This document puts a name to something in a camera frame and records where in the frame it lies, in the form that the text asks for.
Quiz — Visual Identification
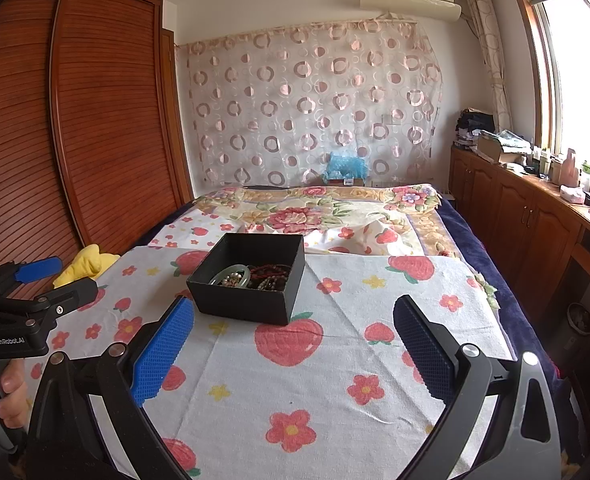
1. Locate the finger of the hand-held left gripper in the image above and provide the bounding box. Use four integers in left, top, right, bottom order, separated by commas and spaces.
0, 278, 99, 332
0, 256, 64, 302

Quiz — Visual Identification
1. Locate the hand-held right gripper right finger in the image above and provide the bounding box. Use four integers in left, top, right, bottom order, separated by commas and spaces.
392, 294, 562, 480

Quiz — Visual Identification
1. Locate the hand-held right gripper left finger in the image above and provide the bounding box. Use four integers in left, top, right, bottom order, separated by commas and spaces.
25, 295, 196, 480

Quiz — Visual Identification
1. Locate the black jewelry box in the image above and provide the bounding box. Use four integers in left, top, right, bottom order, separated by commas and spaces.
186, 232, 306, 327

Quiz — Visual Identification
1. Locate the pale green jade bangle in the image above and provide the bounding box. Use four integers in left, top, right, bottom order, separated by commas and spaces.
210, 264, 252, 289

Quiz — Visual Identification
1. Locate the reddish brown bead bracelet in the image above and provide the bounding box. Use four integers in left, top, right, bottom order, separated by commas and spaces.
247, 262, 294, 282

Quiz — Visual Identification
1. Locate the person's left hand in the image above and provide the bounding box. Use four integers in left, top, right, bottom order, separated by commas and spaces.
0, 360, 30, 430

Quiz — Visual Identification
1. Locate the yellow plush toy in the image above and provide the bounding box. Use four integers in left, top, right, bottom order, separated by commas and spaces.
52, 244, 120, 289

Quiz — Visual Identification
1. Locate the strawberry flower print blanket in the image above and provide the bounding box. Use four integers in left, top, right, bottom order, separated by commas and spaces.
45, 247, 518, 480

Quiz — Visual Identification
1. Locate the navy blue bed sheet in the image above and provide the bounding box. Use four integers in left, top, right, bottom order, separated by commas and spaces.
437, 197, 581, 461

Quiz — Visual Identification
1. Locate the wooden slatted wardrobe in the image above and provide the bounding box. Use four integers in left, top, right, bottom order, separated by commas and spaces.
0, 0, 196, 311

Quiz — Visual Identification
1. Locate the round waste bin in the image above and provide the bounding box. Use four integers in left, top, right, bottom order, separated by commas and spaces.
566, 301, 590, 336

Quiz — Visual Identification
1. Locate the wooden cabinet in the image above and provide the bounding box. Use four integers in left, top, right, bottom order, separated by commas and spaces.
448, 142, 590, 361

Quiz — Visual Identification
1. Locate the floral quilt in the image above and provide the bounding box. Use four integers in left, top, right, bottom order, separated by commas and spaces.
147, 185, 501, 311

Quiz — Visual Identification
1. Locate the small cardboard box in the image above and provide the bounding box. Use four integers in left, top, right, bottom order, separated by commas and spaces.
317, 175, 371, 189

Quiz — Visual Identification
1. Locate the blue plastic bag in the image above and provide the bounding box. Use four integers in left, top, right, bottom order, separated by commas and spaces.
325, 151, 366, 181

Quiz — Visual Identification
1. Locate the open cardboard box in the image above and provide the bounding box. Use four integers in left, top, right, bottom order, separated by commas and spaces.
476, 130, 533, 165

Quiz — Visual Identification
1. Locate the pile of dark clothes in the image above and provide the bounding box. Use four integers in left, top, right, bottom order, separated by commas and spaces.
455, 107, 496, 149

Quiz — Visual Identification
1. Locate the pink bottle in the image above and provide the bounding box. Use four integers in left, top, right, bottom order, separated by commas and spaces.
562, 147, 579, 186

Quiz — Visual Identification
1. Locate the circle pattern sheer curtain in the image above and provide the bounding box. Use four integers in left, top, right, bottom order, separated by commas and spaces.
182, 20, 444, 189

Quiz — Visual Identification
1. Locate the beige patterned window curtain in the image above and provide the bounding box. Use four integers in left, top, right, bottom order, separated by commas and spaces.
460, 0, 514, 134

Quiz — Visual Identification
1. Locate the window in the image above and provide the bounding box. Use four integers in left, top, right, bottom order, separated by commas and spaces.
508, 0, 590, 186

